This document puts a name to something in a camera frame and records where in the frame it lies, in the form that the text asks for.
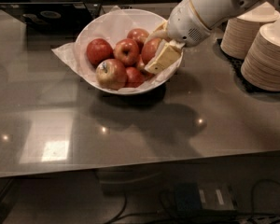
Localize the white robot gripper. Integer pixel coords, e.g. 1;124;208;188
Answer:
145;0;211;75

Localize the red-yellow apple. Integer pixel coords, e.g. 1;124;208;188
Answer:
141;37;161;64

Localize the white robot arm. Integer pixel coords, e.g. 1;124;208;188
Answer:
145;0;280;74

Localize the red apple back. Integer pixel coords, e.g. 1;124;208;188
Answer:
127;28;149;48

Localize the small red apple middle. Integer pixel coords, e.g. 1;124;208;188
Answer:
135;56;154;80

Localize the small red apple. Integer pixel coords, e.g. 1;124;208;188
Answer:
135;56;154;80
126;67;145;88

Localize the red apple centre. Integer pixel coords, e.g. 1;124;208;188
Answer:
113;38;139;66

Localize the small red apple front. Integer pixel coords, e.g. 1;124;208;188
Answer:
126;67;145;88

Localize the white paper bowl liner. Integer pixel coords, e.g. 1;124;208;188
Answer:
51;6;182;94

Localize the white ceramic bowl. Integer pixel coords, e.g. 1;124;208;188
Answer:
74;8;184;96

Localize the yellow-red apple front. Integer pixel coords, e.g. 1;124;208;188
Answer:
96;59;127;91

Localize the red apple far left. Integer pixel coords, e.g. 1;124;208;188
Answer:
86;38;113;67

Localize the rear paper bowl stack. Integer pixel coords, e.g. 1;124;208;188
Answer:
220;2;280;60

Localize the paper bowl stack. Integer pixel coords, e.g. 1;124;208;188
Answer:
241;18;280;91
220;2;280;60

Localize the front paper bowl stack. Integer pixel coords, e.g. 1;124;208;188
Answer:
241;18;280;91

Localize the black mat under stacks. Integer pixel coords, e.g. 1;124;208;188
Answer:
221;36;280;92

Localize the black tray with tape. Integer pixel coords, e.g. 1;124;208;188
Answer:
0;2;102;34

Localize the dark box under table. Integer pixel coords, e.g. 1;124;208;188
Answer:
174;183;237;213

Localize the black cable on floor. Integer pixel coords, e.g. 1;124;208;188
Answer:
102;179;280;224

